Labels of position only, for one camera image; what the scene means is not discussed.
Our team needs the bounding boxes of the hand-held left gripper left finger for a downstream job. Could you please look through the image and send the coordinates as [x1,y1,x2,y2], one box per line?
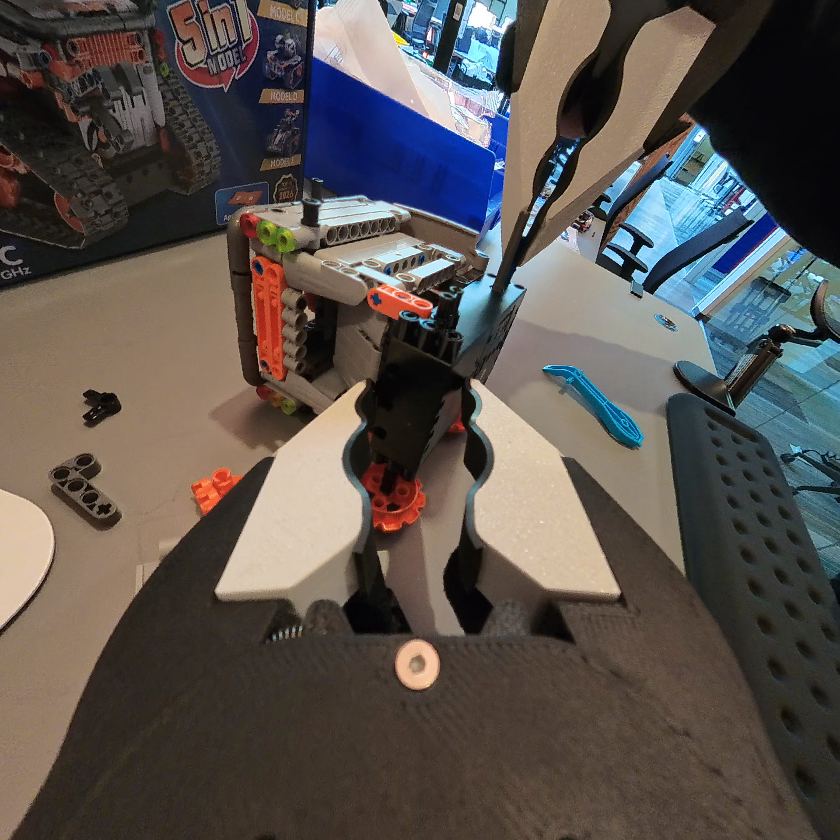
[214,382,378,618]

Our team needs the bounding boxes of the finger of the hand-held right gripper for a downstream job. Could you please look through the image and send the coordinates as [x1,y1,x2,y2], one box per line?
[521,3,718,265]
[499,0,621,266]

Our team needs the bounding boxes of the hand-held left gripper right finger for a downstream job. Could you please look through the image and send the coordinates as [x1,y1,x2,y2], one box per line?
[459,379,623,618]

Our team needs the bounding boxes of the building block robot vehicle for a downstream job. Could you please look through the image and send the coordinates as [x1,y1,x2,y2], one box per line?
[226,177,529,536]

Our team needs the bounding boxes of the orange wedge plate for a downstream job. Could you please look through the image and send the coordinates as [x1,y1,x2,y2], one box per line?
[190,467,245,516]

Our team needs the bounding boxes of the blue brick separator tool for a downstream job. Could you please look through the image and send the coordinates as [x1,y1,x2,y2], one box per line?
[542,364,645,450]

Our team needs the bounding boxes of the black office chair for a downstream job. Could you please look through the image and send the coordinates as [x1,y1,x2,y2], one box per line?
[594,154,677,263]
[643,210,756,296]

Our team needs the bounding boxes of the blue plastic storage bin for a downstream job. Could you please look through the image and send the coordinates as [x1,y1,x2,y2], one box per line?
[305,56,513,240]

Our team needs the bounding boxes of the dark perforated pad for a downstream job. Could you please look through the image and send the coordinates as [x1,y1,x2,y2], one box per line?
[666,392,840,840]

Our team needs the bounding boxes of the dark grey bent liftarm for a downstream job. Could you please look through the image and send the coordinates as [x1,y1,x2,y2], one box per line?
[47,453,123,528]

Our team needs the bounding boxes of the black angle connector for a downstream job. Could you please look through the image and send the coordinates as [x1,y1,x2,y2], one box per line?
[82,389,123,424]

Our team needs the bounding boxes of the printed robot kit box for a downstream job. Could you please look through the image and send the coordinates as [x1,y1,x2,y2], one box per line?
[0,0,316,290]

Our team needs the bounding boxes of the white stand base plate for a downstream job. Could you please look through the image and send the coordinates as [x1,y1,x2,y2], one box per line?
[0,489,56,631]

